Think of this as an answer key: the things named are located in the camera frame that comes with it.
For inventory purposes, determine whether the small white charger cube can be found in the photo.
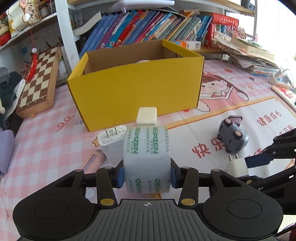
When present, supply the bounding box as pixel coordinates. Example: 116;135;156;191
226;154;249;178

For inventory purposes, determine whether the grey toy truck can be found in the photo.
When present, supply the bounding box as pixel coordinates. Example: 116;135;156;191
217;115;249;154

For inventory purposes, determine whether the white plug adapter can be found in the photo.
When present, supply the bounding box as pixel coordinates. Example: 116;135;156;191
97;125;127;165

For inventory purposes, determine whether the white green tape roll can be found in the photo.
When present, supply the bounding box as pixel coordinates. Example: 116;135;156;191
123;126;171;194

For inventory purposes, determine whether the cream eraser block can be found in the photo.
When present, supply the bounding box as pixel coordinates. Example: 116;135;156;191
136;107;157;126

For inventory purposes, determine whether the pink checkered table mat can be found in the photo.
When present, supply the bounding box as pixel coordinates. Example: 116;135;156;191
1;60;295;240

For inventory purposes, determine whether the white power strip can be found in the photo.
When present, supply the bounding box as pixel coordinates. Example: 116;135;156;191
269;69;293;89

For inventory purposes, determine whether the yellow cardboard box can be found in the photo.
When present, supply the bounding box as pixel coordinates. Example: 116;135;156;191
67;40;204;132

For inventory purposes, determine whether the stack of papers and books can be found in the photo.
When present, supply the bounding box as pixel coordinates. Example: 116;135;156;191
211;32;280;76

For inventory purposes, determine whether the wooden chess board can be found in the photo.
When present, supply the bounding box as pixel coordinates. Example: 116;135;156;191
16;45;62;119

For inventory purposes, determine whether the red tassel ornament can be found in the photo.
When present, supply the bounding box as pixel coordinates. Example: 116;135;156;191
26;47;38;83

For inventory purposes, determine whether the orange white medicine box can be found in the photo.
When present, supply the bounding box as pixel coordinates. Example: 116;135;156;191
173;41;201;51

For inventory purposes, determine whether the pile of clothes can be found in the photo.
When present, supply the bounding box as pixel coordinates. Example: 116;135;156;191
1;67;25;177

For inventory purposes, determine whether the red dictionary book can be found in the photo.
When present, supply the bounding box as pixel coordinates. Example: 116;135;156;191
204;12;239;48

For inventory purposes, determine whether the row of leaning books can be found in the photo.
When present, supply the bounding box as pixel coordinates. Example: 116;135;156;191
79;9;211;57

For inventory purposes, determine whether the white wooden toy car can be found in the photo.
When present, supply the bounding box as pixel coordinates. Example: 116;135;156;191
6;0;41;31

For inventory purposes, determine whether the white bookshelf frame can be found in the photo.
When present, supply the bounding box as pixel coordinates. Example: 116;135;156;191
0;0;258;77

